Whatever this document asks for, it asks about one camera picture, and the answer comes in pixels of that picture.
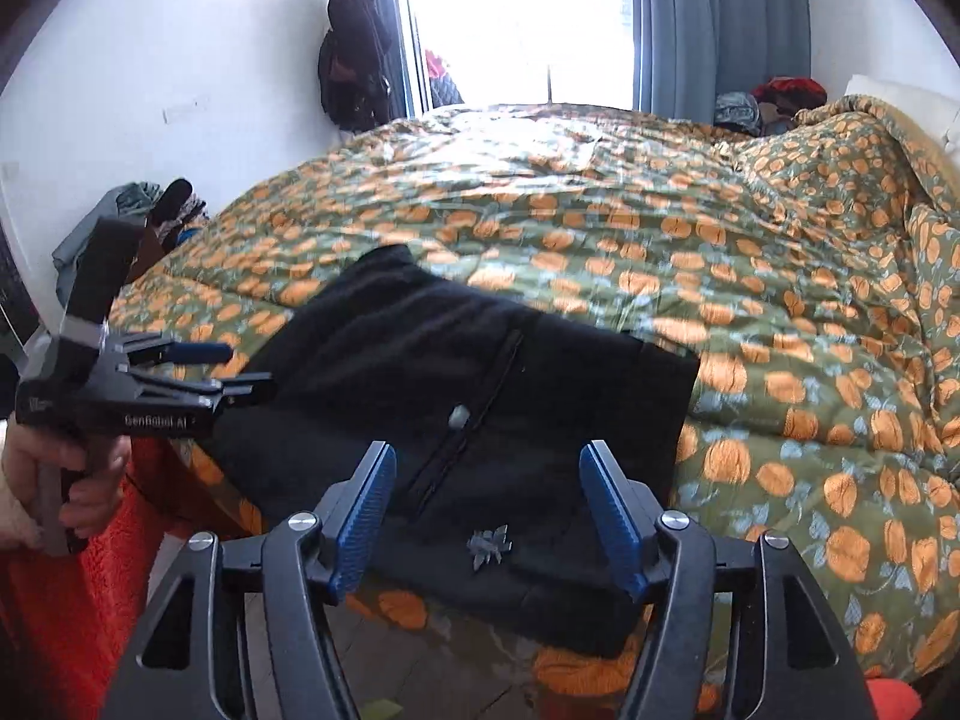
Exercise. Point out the grey-blue draped cloth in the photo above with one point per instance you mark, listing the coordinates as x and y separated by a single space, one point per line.
97 225

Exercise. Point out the black pants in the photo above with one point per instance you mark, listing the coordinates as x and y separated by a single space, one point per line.
375 345

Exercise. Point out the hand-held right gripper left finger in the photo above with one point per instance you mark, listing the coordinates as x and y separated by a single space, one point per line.
364 517

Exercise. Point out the white pillow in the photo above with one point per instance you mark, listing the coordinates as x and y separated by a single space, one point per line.
900 109

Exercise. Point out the green orange floral blanket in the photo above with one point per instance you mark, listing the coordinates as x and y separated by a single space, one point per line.
750 277

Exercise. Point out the person's left hand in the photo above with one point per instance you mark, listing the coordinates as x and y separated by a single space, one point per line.
94 499

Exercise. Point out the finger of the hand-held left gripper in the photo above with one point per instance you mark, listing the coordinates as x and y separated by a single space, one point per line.
240 388
199 353

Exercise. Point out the dark hanging backpack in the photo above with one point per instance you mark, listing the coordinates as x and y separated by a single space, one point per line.
352 52

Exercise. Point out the patterned clothes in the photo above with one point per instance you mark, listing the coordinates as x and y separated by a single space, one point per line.
186 221

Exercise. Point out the red black clothes pile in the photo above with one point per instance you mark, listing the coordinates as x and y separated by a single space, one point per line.
787 96

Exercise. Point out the person's left forearm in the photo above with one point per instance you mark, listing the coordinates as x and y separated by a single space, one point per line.
11 514

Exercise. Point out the blue-grey curtain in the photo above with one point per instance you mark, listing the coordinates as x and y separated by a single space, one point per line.
386 15
712 15

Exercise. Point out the bright window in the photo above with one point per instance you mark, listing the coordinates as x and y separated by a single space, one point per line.
525 15

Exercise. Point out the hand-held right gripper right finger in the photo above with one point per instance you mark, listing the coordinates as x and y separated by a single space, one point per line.
611 517

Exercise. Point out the orange-red textured cloth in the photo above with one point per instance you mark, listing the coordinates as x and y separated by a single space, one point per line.
67 615

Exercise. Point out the teal grey garment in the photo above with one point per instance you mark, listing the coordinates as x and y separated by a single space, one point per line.
736 112

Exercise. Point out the red dark cloth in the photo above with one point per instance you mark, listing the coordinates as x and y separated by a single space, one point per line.
442 79

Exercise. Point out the black cloth item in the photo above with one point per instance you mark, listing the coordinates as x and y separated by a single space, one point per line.
171 199

